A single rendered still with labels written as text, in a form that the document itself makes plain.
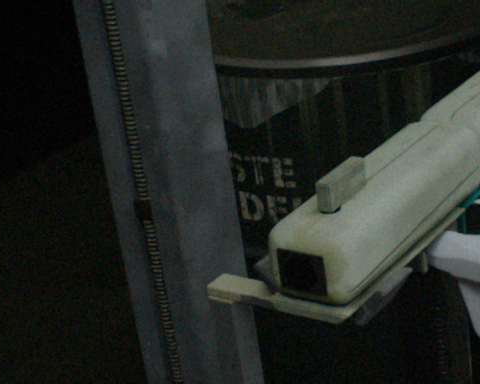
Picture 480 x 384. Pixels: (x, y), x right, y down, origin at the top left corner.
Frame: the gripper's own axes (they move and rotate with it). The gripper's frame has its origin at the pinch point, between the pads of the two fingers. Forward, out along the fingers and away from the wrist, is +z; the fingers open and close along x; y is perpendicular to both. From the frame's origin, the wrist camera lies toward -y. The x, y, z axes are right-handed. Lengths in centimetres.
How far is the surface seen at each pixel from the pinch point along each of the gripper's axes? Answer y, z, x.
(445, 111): -4.9, 2.1, 3.9
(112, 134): -4.2, 21.3, -3.5
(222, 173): -0.1, 17.0, 1.1
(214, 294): 0.6, 8.8, -10.8
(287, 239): -4.5, 2.3, -12.3
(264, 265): -2.0, 4.9, -11.0
